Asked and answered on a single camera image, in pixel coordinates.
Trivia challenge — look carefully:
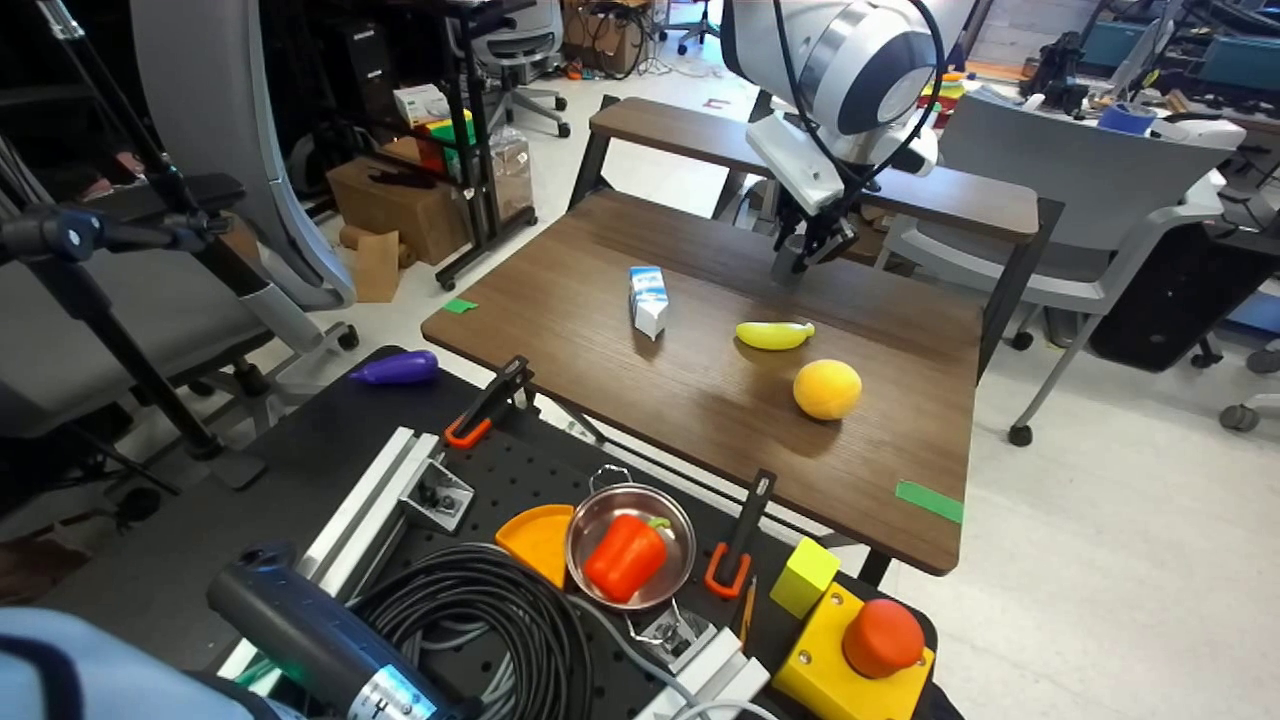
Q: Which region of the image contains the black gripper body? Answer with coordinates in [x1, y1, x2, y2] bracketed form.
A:
[795, 171, 866, 246]

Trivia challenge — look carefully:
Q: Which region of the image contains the yellow toy banana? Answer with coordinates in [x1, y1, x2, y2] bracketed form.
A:
[733, 317, 820, 356]

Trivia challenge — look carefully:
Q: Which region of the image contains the yellow toy lemon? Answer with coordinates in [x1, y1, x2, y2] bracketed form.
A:
[792, 356, 866, 428]

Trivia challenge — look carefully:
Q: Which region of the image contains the blue white milk carton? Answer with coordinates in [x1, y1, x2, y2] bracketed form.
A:
[624, 261, 672, 343]

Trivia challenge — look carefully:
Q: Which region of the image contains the wooden desk shelf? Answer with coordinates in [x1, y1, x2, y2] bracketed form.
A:
[572, 92, 1042, 243]

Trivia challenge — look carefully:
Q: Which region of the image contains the grey office chair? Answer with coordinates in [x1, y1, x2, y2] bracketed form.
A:
[875, 87, 1251, 451]

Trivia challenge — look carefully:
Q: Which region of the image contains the long green tape strip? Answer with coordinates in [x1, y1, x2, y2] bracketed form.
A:
[892, 477, 968, 526]

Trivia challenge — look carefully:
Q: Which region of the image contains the orange black spring clamp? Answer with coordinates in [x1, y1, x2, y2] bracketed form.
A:
[699, 468, 779, 603]
[440, 351, 539, 455]

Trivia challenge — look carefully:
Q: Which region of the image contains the yellow-green block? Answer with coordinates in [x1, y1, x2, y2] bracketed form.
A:
[766, 535, 844, 622]

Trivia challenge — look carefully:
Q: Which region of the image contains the grey swivel chair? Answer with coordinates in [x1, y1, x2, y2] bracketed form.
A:
[473, 0, 575, 138]

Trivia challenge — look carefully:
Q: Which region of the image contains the black perforated mounting board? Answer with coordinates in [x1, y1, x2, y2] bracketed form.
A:
[25, 338, 962, 720]

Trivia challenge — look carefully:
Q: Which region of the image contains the black metal stand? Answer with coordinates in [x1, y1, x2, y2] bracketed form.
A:
[437, 0, 539, 292]

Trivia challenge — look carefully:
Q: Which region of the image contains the orange toy bell pepper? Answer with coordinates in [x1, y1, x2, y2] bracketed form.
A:
[579, 513, 672, 603]

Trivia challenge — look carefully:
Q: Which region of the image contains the large cardboard box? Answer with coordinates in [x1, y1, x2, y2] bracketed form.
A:
[322, 143, 473, 268]

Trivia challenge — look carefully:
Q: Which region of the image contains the purple toy eggplant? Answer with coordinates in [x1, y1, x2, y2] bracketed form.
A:
[347, 346, 442, 393]

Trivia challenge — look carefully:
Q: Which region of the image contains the yellow emergency stop box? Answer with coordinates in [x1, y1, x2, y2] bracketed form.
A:
[773, 580, 936, 720]

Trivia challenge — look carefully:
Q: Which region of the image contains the small cardboard box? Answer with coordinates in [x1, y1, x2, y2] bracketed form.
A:
[335, 223, 406, 306]

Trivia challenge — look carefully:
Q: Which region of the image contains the short aluminium extrusion piece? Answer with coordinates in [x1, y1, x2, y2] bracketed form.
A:
[624, 597, 775, 720]

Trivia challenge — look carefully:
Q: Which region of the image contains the grey curved panel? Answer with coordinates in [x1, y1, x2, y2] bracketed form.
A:
[129, 0, 353, 312]

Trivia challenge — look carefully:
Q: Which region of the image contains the dark blue cylindrical device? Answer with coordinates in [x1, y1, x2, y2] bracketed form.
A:
[209, 549, 452, 720]

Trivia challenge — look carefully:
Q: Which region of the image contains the black tripod pole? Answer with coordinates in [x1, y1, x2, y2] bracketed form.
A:
[30, 0, 271, 305]

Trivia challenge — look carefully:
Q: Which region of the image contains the grey padded chair seat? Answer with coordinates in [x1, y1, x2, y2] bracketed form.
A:
[0, 171, 364, 522]

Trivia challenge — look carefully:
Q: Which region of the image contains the light blue cloth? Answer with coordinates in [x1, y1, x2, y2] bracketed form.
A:
[0, 603, 254, 720]

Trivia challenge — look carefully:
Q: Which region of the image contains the silver corner bracket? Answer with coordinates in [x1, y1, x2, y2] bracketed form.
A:
[402, 455, 481, 533]

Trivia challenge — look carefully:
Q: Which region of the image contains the coiled black cable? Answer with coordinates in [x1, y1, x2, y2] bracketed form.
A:
[347, 541, 597, 720]

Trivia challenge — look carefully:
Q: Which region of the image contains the long aluminium extrusion rail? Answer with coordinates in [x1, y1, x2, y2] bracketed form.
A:
[215, 425, 442, 682]

